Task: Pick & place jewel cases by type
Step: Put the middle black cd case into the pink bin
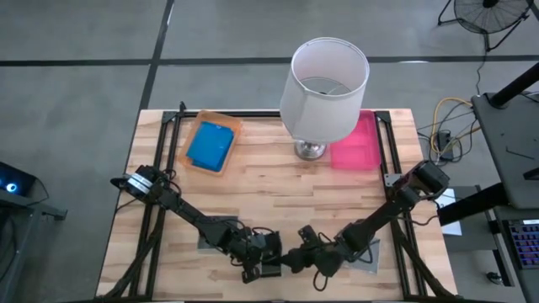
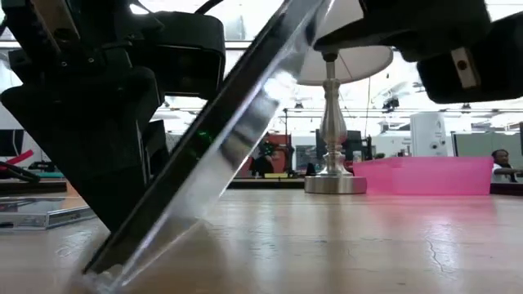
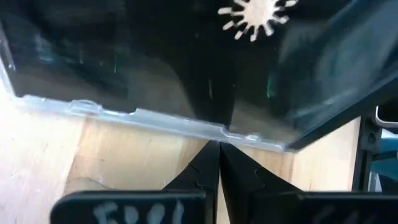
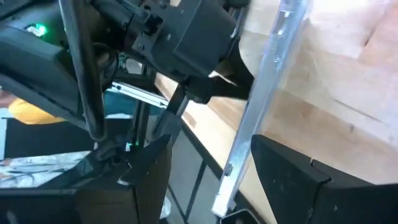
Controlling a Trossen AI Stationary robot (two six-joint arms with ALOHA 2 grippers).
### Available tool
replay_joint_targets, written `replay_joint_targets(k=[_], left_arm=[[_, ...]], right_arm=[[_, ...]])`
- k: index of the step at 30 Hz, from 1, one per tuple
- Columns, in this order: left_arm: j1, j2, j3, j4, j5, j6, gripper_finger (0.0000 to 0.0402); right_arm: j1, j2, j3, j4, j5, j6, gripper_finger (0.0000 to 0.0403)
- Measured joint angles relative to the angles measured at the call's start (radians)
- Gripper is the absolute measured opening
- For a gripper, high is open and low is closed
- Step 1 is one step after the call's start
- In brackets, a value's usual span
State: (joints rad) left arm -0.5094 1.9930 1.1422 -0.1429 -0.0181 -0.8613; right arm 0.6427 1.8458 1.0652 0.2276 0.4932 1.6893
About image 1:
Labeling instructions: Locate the backlit keyboard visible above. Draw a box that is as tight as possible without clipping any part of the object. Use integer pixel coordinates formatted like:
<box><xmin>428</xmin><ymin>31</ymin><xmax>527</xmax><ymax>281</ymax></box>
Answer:
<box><xmin>507</xmin><ymin>219</ymin><xmax>539</xmax><ymax>270</ymax></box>

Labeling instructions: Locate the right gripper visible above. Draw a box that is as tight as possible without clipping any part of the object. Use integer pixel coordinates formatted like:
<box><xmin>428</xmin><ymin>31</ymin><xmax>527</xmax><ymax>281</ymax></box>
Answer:
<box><xmin>278</xmin><ymin>225</ymin><xmax>355</xmax><ymax>279</ymax></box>

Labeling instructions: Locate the grey desk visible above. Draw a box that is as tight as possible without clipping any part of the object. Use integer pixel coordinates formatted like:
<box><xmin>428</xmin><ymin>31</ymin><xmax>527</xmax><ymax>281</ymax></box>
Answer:
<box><xmin>483</xmin><ymin>208</ymin><xmax>539</xmax><ymax>303</ymax></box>

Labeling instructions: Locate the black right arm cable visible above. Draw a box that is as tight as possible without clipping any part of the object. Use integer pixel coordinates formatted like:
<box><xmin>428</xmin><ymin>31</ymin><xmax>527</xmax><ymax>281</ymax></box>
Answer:
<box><xmin>312</xmin><ymin>268</ymin><xmax>330</xmax><ymax>292</ymax></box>

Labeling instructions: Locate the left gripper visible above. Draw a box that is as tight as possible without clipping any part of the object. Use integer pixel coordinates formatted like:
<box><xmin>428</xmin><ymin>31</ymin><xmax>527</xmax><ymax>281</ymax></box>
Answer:
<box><xmin>230</xmin><ymin>230</ymin><xmax>284</xmax><ymax>284</ymax></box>

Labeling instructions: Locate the computer case blue light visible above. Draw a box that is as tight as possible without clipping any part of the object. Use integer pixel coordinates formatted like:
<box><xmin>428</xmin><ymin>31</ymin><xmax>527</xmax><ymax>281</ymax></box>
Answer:
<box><xmin>0</xmin><ymin>162</ymin><xmax>37</xmax><ymax>198</ymax></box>

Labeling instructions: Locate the grey jewel case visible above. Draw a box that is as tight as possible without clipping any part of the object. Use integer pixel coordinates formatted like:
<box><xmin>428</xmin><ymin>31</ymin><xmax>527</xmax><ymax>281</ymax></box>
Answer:
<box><xmin>344</xmin><ymin>237</ymin><xmax>382</xmax><ymax>275</ymax></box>

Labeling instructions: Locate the black desk leg beam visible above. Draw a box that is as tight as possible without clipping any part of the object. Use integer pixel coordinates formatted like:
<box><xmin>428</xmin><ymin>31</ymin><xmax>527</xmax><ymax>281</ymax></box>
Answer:
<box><xmin>436</xmin><ymin>183</ymin><xmax>510</xmax><ymax>227</ymax></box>

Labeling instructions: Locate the black cable bundle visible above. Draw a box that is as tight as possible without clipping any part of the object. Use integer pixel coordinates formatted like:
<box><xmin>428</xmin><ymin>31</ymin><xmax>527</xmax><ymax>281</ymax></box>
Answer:
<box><xmin>389</xmin><ymin>214</ymin><xmax>456</xmax><ymax>300</ymax></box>
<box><xmin>99</xmin><ymin>201</ymin><xmax>163</xmax><ymax>300</ymax></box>

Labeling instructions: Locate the blue plastic disc case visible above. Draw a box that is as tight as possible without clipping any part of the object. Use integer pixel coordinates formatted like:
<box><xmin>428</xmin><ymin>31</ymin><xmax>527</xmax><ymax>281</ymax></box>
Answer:
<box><xmin>191</xmin><ymin>120</ymin><xmax>236</xmax><ymax>169</ymax></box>
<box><xmin>185</xmin><ymin>142</ymin><xmax>227</xmax><ymax>173</ymax></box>

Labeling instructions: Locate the orange translucent plastic bin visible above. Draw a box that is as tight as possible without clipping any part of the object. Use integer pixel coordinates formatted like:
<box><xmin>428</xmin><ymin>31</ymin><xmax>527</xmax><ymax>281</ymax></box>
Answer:
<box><xmin>176</xmin><ymin>109</ymin><xmax>244</xmax><ymax>177</ymax></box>

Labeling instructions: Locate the black fan cord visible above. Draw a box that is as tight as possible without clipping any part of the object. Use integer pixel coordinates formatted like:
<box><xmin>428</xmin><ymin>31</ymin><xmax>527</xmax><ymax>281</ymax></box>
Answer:
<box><xmin>474</xmin><ymin>50</ymin><xmax>488</xmax><ymax>96</ymax></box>

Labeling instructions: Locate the black diagonal stand pole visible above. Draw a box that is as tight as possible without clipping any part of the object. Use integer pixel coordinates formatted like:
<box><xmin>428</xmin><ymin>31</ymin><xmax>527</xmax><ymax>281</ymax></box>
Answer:
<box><xmin>489</xmin><ymin>61</ymin><xmax>539</xmax><ymax>109</ymax></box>

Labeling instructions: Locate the black desk top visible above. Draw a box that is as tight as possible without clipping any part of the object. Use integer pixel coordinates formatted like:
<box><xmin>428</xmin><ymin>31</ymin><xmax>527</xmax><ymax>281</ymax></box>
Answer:
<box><xmin>470</xmin><ymin>91</ymin><xmax>539</xmax><ymax>210</ymax></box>

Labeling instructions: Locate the yellow cable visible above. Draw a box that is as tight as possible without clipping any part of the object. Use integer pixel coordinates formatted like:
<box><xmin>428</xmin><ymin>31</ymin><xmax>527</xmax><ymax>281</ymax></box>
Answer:
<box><xmin>430</xmin><ymin>97</ymin><xmax>481</xmax><ymax>155</ymax></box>

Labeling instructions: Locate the white shade silver table lamp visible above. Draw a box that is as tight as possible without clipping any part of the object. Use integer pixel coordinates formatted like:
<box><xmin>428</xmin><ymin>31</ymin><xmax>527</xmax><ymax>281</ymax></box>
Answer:
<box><xmin>279</xmin><ymin>36</ymin><xmax>371</xmax><ymax>162</ymax></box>

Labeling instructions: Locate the black floor fan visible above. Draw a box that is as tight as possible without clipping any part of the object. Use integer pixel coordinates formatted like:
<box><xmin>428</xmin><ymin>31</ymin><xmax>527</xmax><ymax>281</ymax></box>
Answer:
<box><xmin>436</xmin><ymin>0</ymin><xmax>534</xmax><ymax>53</ymax></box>

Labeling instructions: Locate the pink translucent plastic bin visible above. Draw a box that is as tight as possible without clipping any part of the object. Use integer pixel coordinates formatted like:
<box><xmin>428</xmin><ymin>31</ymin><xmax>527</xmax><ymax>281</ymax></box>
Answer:
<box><xmin>329</xmin><ymin>109</ymin><xmax>382</xmax><ymax>172</ymax></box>

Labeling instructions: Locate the black power strip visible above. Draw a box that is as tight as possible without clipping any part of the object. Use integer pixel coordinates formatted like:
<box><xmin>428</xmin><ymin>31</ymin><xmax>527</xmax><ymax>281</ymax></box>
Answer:
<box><xmin>436</xmin><ymin>129</ymin><xmax>455</xmax><ymax>161</ymax></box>

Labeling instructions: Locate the clear jewel case black tray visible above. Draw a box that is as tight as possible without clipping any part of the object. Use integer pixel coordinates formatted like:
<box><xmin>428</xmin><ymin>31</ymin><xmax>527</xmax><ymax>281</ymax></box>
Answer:
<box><xmin>196</xmin><ymin>215</ymin><xmax>239</xmax><ymax>253</ymax></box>

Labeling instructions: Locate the black aluminium table frame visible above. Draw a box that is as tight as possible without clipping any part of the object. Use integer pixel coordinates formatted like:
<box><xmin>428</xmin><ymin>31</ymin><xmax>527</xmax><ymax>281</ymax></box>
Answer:
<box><xmin>95</xmin><ymin>100</ymin><xmax>459</xmax><ymax>302</ymax></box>

